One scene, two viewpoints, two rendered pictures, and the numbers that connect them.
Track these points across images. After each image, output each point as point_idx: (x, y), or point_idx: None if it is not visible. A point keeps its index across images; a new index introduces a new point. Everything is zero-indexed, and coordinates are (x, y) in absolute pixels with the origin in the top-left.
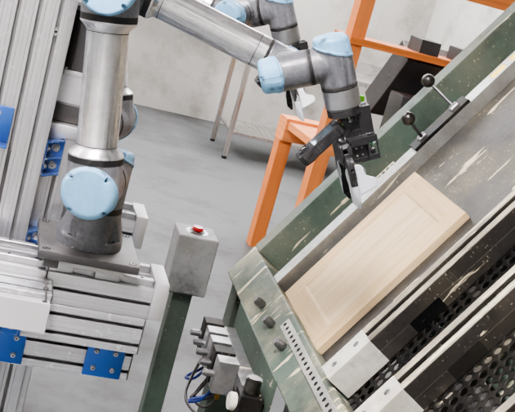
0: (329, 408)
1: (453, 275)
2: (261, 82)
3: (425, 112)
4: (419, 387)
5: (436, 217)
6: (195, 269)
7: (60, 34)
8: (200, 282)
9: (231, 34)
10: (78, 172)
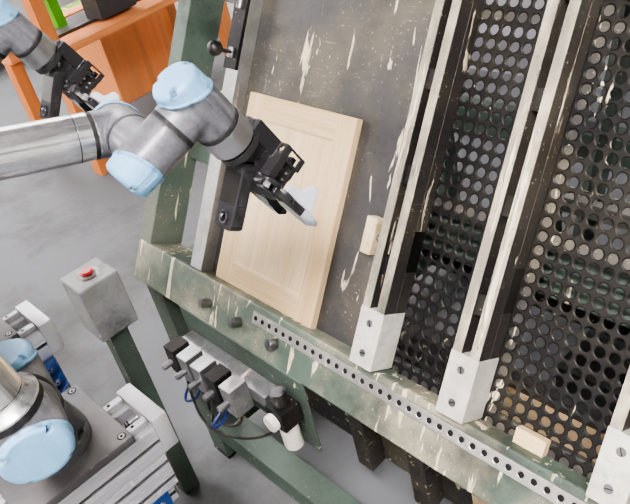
0: (396, 400)
1: (418, 204)
2: (134, 193)
3: (200, 16)
4: (489, 347)
5: (324, 135)
6: (114, 306)
7: None
8: (126, 311)
9: (38, 149)
10: (9, 451)
